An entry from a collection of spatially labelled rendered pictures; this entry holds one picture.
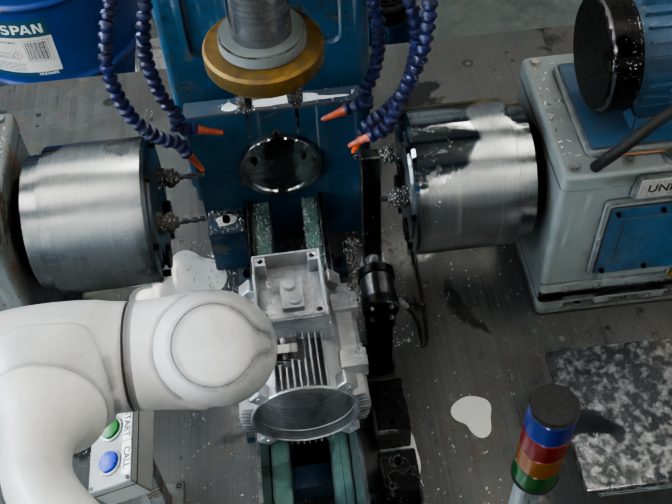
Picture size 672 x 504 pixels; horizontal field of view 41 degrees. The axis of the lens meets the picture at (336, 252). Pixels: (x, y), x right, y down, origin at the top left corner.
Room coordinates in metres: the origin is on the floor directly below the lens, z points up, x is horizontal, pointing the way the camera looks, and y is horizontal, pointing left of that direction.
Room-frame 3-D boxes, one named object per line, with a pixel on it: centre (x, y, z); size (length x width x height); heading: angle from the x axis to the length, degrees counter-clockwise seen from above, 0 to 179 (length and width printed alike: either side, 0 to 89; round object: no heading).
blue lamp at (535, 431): (0.51, -0.25, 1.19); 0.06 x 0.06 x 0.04
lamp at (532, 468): (0.51, -0.25, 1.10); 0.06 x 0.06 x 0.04
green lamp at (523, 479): (0.51, -0.25, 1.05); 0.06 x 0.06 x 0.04
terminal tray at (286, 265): (0.76, 0.07, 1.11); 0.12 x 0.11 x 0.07; 5
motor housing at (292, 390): (0.72, 0.07, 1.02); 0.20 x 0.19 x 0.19; 5
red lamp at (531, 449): (0.51, -0.25, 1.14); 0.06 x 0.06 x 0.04
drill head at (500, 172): (1.05, -0.25, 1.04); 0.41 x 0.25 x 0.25; 93
